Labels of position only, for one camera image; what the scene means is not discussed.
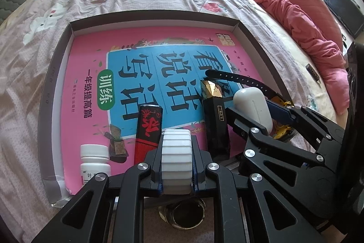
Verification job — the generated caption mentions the glass jar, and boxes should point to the glass jar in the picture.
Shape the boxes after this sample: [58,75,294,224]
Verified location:
[159,197,207,229]

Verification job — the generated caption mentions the white earbud case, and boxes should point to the white earbud case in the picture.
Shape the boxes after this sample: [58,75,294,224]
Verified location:
[233,88,274,134]

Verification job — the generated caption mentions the pink book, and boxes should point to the pink book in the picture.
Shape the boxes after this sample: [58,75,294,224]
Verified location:
[64,28,282,198]

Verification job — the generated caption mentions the grey shallow cardboard box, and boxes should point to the grey shallow cardboard box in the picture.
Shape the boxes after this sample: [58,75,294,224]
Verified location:
[41,11,285,208]

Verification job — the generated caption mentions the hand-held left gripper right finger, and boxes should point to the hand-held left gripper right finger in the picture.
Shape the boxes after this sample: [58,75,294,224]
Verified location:
[191,135,313,243]

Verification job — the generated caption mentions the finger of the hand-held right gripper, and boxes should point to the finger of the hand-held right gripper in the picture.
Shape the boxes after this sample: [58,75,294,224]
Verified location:
[269,100,346,159]
[226,107,339,204]

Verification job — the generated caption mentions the black flat screen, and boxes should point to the black flat screen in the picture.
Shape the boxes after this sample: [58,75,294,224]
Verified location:
[324,0,364,38]

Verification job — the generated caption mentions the black yellow wrist watch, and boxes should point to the black yellow wrist watch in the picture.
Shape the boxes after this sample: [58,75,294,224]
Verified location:
[205,69,298,142]

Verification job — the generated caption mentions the white ribbed lid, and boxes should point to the white ribbed lid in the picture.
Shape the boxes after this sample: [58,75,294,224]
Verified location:
[162,130,194,194]

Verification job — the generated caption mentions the small black flat object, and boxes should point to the small black flat object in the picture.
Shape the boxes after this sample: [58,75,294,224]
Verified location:
[306,63,320,83]

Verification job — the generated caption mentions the coral pink crumpled cloth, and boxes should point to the coral pink crumpled cloth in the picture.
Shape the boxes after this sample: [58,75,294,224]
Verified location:
[235,0,351,115]

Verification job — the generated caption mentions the white pill bottle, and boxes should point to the white pill bottle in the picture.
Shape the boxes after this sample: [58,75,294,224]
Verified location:
[80,145,111,187]

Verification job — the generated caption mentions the red black tube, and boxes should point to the red black tube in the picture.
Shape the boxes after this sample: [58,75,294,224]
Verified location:
[134,104,164,166]

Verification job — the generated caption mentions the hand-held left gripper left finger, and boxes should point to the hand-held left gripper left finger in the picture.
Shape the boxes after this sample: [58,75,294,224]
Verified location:
[31,133,165,243]

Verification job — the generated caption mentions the black box with gold facets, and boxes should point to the black box with gold facets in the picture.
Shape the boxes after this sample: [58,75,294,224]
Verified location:
[200,79,231,161]

